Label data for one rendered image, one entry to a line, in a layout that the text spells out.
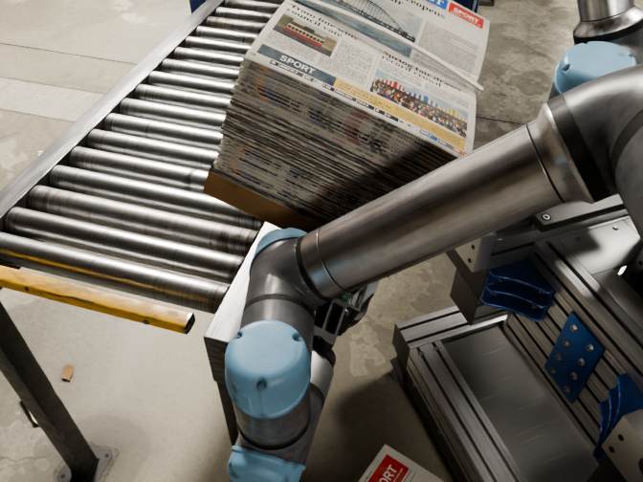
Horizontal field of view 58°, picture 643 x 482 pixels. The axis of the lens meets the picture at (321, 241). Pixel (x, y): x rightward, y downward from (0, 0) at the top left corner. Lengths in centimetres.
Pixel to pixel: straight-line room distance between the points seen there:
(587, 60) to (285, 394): 75
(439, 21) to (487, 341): 96
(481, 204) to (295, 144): 27
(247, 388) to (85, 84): 283
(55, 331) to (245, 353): 155
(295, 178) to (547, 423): 101
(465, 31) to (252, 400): 63
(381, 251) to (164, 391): 131
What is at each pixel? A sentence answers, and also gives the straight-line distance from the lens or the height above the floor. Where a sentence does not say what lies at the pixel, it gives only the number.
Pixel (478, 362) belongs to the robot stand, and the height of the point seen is 21.
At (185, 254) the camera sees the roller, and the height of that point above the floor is 80.
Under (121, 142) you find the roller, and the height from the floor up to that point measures 80.
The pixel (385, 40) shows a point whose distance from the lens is 82.
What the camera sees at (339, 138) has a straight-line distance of 69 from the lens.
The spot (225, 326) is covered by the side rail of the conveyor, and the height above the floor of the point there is 80.
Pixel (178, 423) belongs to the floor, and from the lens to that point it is 173.
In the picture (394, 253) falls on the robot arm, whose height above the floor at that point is 110.
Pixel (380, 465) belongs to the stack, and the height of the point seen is 83.
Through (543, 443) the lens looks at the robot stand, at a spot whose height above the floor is 21.
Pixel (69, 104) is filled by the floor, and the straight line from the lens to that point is 310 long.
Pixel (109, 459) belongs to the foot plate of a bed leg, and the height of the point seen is 0.
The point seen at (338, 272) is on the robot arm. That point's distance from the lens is 56.
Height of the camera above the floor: 149
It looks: 45 degrees down
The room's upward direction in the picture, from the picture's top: straight up
